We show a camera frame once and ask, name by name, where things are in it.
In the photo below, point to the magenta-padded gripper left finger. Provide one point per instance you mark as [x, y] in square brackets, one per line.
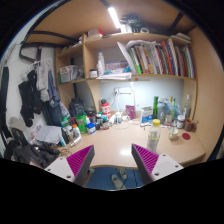
[80, 160]

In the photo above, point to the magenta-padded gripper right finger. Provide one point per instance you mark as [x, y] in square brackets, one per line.
[146, 159]

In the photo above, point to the clear bottle with yellow cap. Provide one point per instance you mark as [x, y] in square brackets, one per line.
[153, 138]

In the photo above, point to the blue floor mat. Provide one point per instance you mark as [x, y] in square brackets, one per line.
[100, 178]

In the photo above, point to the grey slipper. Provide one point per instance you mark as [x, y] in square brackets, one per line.
[118, 182]
[122, 172]

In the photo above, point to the white bottle with blue label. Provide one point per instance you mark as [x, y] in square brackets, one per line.
[90, 128]

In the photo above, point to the green container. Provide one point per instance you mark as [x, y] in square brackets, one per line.
[81, 124]

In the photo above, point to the cream ceramic cup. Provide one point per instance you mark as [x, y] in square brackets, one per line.
[173, 134]

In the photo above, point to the blue and white box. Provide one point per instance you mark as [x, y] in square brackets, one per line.
[146, 115]

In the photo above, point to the flat round red coaster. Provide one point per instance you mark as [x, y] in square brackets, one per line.
[186, 136]

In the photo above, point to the magenta pouch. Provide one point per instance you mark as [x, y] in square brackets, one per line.
[130, 112]

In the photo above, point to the brown jar with white lid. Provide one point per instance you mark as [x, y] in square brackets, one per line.
[180, 122]

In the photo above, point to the dark clothes pile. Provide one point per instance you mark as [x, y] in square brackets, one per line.
[30, 153]

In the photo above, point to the black backpack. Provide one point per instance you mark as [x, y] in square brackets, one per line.
[76, 107]

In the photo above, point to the tall green bottle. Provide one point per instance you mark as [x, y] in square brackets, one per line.
[155, 106]

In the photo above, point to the brown mug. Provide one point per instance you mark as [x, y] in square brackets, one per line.
[189, 125]

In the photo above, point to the red and white canister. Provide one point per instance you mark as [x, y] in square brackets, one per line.
[105, 110]

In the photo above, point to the green glass bottle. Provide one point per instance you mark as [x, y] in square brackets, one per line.
[172, 108]

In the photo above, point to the tall clear glass bottle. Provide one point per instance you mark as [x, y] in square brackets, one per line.
[187, 108]

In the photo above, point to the white power strip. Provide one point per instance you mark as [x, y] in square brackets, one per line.
[122, 90]

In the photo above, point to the hanging clothes group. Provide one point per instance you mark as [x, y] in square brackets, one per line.
[33, 95]

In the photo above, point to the ceiling light bar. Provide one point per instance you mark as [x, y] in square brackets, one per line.
[114, 17]

